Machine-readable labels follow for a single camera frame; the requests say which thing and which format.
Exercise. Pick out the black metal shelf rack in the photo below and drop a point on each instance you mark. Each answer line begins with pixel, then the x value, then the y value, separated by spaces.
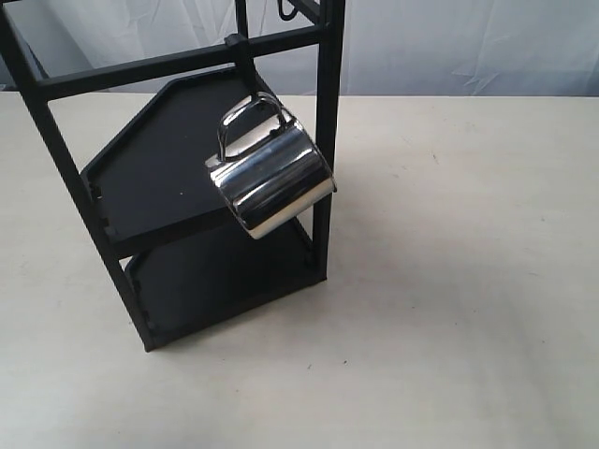
pixel 176 254

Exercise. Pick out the stainless steel mug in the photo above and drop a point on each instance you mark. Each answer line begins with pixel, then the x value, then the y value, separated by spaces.
pixel 273 178

